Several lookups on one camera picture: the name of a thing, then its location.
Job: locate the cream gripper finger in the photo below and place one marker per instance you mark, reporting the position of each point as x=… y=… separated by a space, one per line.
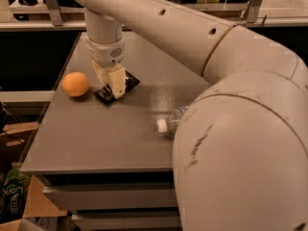
x=101 y=73
x=117 y=80

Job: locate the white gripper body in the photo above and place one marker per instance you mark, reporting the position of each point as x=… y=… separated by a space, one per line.
x=104 y=54

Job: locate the black rxbar chocolate bar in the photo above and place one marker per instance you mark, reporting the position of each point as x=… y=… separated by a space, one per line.
x=105 y=94

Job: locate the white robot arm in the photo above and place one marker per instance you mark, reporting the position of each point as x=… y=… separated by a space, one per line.
x=240 y=150

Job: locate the orange fruit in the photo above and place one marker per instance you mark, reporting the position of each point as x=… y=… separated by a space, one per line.
x=75 y=84

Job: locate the clear plastic water bottle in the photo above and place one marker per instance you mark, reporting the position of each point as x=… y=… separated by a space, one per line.
x=170 y=123

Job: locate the grey drawer cabinet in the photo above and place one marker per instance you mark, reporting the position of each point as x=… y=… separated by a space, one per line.
x=81 y=141

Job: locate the brown cardboard box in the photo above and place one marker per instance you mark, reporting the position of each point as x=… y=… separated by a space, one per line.
x=39 y=213

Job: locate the upper grey drawer front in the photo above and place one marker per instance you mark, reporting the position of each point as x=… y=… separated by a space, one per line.
x=112 y=196

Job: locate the grey drawer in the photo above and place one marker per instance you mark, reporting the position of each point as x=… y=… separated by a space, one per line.
x=112 y=196
x=145 y=220

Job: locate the green snack bag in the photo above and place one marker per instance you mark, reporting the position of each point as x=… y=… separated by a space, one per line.
x=14 y=192

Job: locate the lower grey drawer front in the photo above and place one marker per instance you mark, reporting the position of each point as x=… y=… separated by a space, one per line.
x=145 y=220

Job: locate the metal shelf rail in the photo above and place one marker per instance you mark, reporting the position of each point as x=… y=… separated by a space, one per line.
x=252 y=13

